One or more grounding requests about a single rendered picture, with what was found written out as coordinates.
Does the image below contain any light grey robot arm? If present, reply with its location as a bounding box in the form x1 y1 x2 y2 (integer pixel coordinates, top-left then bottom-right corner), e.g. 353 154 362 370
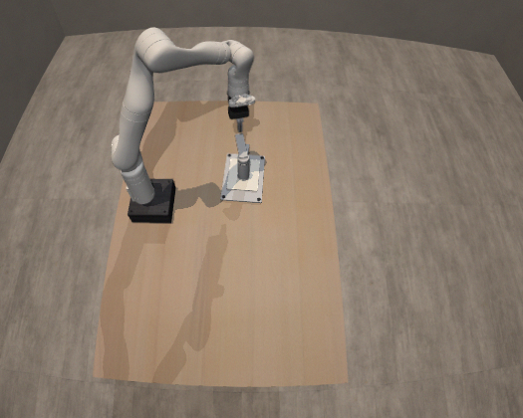
111 28 254 204

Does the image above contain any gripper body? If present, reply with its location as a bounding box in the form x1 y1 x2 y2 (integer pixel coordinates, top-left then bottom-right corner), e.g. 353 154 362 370
227 83 255 119

